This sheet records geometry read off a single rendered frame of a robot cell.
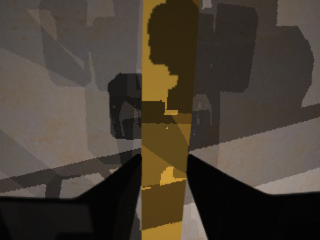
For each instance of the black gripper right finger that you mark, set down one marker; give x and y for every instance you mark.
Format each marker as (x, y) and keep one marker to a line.
(232, 210)

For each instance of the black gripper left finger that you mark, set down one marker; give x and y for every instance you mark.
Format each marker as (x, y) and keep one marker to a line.
(104, 212)

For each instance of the yellow rectangular bar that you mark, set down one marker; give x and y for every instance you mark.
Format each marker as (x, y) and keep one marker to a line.
(169, 42)

